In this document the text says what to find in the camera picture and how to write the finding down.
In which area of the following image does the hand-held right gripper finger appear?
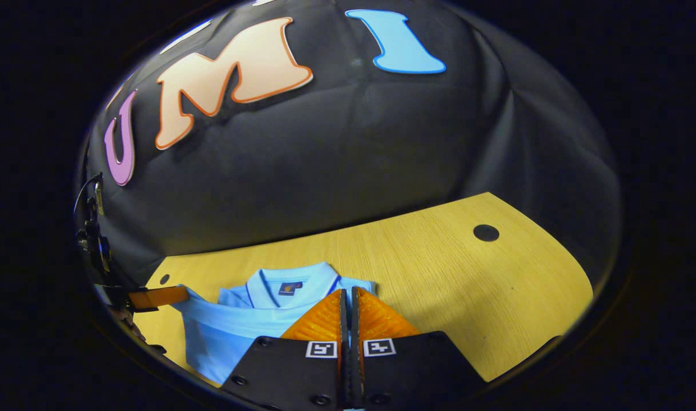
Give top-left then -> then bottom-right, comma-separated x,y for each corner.
351,287 -> 486,408
222,288 -> 349,409

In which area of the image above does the light blue T-shirt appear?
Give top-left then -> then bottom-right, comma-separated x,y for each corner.
171,261 -> 377,386

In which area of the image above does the black backdrop cloth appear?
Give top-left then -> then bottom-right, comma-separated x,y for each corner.
77,0 -> 622,289

